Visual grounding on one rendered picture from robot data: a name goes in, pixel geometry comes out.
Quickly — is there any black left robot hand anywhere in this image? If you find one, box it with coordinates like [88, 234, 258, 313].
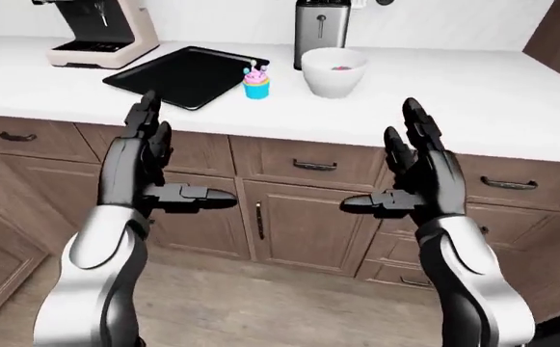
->
[96, 90, 239, 222]

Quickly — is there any pink frosted cupcake blue wrapper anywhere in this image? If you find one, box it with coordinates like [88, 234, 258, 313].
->
[241, 60, 271, 101]

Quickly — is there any black drawer handle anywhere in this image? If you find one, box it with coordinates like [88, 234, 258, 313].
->
[292, 159, 338, 172]
[399, 276, 433, 288]
[0, 130, 39, 143]
[480, 175, 539, 191]

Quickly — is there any wooden base cabinet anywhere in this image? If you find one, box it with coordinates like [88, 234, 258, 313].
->
[0, 113, 560, 327]

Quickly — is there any black cabinet door handle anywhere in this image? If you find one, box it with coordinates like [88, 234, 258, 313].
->
[253, 200, 266, 241]

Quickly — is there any beige black coffee machine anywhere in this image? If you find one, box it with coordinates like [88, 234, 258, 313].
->
[32, 0, 161, 69]

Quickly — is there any white bowl with cake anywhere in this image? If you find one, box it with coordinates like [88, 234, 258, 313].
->
[300, 46, 369, 99]

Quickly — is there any black rectangular tray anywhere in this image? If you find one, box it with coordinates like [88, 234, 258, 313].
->
[102, 45, 271, 111]

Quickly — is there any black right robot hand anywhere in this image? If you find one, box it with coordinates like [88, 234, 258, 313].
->
[339, 96, 468, 223]

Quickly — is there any stainless steel toaster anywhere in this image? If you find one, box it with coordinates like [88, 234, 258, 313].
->
[292, 0, 353, 71]

